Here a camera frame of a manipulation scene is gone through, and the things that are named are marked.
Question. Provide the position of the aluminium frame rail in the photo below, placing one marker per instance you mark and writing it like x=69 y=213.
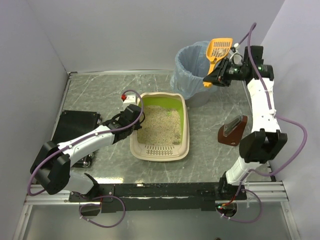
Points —
x=269 y=192

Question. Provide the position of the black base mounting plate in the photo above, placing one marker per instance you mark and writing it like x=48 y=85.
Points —
x=170 y=196

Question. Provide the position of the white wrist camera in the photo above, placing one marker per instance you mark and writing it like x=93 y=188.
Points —
x=128 y=99
x=234 y=56

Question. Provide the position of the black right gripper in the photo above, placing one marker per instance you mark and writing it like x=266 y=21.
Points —
x=222 y=73

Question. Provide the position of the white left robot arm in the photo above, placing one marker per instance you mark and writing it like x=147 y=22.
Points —
x=52 y=166

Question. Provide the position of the beige cat litter pellets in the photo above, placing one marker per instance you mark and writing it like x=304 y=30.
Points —
x=160 y=127

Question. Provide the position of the orange plastic litter scoop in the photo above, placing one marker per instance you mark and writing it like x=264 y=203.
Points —
x=217 y=50

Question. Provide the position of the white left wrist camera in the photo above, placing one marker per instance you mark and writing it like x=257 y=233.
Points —
x=128 y=99

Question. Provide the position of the brown wooden metronome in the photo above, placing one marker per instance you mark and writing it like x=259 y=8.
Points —
x=231 y=132

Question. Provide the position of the beige green litter box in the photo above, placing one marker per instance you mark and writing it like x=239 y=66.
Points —
x=169 y=152

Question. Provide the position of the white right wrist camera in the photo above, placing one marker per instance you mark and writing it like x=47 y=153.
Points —
x=234 y=56

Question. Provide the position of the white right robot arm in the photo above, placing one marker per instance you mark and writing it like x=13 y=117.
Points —
x=266 y=138

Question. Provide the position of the grey bin with blue bag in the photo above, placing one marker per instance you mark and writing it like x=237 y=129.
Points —
x=191 y=66

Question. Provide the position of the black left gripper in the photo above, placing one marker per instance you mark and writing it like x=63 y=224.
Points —
x=127 y=130

